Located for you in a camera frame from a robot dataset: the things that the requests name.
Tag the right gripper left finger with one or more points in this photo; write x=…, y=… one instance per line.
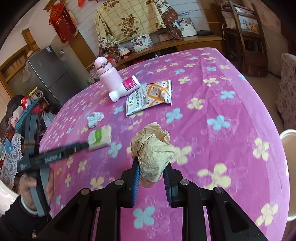
x=95, y=215

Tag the white trash bucket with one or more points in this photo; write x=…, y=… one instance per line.
x=288, y=141

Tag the white orange snack bag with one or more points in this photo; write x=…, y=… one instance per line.
x=148, y=96

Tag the pink floral tablecloth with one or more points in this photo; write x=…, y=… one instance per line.
x=221, y=130

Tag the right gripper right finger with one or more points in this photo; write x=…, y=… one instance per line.
x=206, y=209

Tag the grey refrigerator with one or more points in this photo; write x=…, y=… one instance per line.
x=45, y=71

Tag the person's left hand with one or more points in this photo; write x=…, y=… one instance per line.
x=30, y=182

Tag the white bottle pink label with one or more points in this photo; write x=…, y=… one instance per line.
x=127, y=87

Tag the white wedding photo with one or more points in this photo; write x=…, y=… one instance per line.
x=186, y=27

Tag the framed couple photo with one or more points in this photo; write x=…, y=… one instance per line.
x=141, y=43

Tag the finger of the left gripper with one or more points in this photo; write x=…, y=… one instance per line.
x=63, y=152

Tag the wooden sideboard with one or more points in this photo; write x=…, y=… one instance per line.
x=187, y=43

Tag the yellow floral hanging cloth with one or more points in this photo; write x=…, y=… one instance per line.
x=121, y=21

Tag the beige paper ball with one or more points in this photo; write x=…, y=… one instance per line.
x=153, y=149

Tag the pink thermos bottle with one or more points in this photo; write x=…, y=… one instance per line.
x=108, y=74

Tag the white wrapper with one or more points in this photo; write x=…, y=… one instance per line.
x=94, y=119

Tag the white green paper packet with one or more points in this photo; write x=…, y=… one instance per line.
x=99, y=138

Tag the red chinese knot decoration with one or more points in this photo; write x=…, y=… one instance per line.
x=62, y=22

